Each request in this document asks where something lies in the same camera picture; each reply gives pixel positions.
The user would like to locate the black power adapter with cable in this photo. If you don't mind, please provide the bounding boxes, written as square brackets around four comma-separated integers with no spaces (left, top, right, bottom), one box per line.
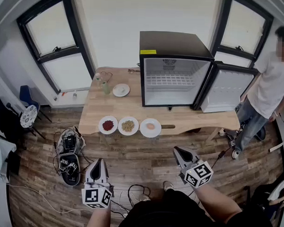
[209,149,232,170]

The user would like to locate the black office chair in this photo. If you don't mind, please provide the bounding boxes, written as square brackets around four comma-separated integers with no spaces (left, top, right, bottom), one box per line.
[242,177,284,227]

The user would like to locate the white round plate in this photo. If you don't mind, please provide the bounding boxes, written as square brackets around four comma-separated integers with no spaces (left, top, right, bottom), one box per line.
[139,117,162,138]
[98,115,119,135]
[112,83,131,98]
[117,116,140,137]

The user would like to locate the black mini fridge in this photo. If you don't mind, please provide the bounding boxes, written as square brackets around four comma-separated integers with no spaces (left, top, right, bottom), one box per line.
[137,30,261,115]

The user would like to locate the person's left forearm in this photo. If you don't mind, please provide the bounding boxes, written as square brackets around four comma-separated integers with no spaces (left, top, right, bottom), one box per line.
[86,203,112,227]

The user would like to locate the narrow black-frame window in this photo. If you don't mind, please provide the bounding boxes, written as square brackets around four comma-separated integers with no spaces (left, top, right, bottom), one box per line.
[210,0,275,69]

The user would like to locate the dark red beans pile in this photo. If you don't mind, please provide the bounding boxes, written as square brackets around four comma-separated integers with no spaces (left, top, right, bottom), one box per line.
[101,120,115,132]

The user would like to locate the green cup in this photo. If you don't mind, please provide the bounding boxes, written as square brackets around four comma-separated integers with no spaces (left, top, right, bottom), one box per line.
[101,80,111,95]

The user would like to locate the person's right shoe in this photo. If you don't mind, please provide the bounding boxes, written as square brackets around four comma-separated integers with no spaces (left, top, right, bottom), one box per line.
[162,180,175,191]

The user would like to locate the pile of green-brown grains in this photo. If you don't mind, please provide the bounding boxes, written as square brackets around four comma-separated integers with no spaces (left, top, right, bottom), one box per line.
[121,120,135,132]

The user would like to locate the white floor cable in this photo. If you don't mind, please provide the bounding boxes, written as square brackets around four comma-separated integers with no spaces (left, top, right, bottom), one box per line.
[6,184,131,218]

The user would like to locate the bags of equipment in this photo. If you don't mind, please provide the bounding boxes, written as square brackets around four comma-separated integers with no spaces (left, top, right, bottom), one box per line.
[53,126,86,187]

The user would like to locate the clear plastic bottle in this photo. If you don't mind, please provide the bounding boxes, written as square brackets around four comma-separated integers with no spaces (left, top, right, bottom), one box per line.
[93,72,104,89]

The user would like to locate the blue chair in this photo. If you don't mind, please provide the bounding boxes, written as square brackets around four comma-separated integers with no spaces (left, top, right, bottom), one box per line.
[17,85,54,140]

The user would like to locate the patterned round cushion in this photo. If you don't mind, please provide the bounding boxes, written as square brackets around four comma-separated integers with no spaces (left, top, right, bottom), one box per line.
[19,104,38,128]

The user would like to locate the large black-frame window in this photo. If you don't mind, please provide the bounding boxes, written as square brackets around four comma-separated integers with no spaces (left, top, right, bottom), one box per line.
[14,0,98,95]

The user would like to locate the person's black shorts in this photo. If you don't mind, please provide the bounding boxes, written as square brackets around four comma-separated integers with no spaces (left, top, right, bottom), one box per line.
[116,186,277,227]

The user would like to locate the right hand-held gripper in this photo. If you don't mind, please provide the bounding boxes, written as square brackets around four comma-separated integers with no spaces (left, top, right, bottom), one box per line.
[172,146,215,189]

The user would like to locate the white wall desk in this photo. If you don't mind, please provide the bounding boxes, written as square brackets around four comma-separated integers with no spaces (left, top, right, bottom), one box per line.
[268,99,284,167]

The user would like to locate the thin wire-frame glasses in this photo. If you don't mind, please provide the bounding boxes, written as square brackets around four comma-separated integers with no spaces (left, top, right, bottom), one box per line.
[100,71,113,84]

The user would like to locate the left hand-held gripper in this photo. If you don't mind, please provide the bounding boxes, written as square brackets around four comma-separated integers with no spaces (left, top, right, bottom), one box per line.
[80,158,115,210]

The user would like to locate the person's right forearm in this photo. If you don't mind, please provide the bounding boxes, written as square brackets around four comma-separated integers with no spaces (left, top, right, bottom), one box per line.
[193,182,244,224]

